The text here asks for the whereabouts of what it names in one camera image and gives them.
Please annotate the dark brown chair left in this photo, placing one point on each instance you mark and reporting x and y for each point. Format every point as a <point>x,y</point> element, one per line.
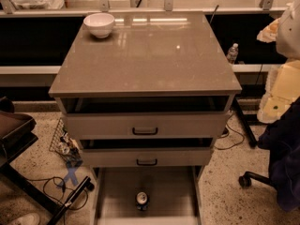
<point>15,137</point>

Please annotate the office chair with dark jacket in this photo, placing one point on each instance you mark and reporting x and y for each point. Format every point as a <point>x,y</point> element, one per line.
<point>282,140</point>

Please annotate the white shoe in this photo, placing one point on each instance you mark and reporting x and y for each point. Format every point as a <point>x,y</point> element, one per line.
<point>28,219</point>

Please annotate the black bar on floor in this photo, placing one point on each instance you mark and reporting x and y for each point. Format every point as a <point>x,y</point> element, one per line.
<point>84,187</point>

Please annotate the wire basket with items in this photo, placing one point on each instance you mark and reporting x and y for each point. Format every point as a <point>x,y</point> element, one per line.
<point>64,147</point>

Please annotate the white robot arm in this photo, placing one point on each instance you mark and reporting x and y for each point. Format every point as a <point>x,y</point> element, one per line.
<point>282,86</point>

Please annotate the open bottom drawer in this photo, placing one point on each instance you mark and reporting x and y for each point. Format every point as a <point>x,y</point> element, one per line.
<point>173,192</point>

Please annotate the pepsi can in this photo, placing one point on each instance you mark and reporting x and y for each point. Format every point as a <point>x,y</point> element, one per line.
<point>142,201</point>

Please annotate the top drawer with handle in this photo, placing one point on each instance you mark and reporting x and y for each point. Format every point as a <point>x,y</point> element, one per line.
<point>93,118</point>

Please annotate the drawer with handle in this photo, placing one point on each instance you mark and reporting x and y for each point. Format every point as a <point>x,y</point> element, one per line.
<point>146,152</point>
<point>93,118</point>

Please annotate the middle drawer with handle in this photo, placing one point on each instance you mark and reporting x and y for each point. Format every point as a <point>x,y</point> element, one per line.
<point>146,152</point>

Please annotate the white ceramic bowl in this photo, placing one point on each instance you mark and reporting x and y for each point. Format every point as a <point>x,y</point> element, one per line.
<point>99,25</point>

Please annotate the grey drawer cabinet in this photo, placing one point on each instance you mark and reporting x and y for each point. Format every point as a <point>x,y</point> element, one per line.
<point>147,55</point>

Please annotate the clear plastic water bottle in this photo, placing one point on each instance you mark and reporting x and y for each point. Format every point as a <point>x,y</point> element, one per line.
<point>232,53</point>

